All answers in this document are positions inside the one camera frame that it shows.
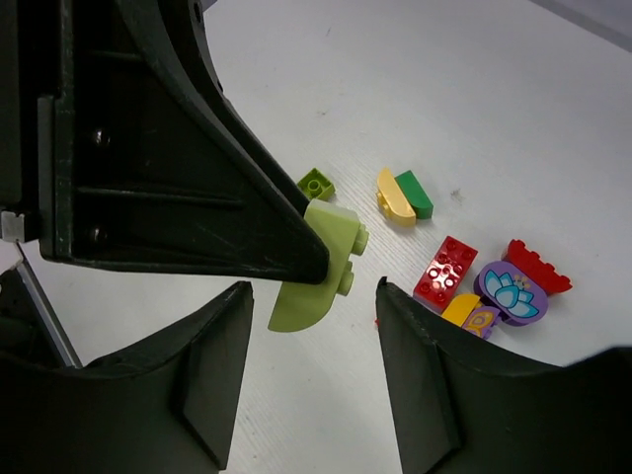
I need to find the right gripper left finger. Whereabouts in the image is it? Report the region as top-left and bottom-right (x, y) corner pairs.
(1, 281), (254, 473)

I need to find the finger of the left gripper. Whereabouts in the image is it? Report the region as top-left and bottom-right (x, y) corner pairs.
(39, 1), (326, 283)

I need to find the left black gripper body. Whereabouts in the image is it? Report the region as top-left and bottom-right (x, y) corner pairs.
(1, 1), (63, 242)

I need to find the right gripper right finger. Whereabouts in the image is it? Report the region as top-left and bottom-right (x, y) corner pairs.
(376, 279), (631, 473)

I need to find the lime curved lego brick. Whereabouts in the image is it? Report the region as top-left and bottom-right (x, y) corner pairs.
(268, 199), (369, 333)

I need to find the purple butterfly lego piece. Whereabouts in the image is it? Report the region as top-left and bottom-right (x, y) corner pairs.
(461, 306), (502, 340)

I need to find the yellow curved lego brick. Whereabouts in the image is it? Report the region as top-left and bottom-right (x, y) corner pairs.
(441, 293), (481, 327)

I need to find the purple lotus lego piece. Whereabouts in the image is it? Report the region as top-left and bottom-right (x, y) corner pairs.
(474, 261), (549, 327)

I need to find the red rectangular lego brick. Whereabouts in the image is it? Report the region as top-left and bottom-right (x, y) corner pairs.
(413, 236), (478, 314)

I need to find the red scalloped lego brick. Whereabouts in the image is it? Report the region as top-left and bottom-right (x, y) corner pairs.
(502, 239), (573, 295)

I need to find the lime square lego brick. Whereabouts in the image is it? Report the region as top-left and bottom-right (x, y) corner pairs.
(297, 168), (336, 201)

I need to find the dark green curved lego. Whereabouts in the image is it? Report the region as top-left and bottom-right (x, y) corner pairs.
(395, 170), (434, 220)

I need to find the pale yellow curved lego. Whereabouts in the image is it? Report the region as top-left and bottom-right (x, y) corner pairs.
(376, 168), (417, 227)

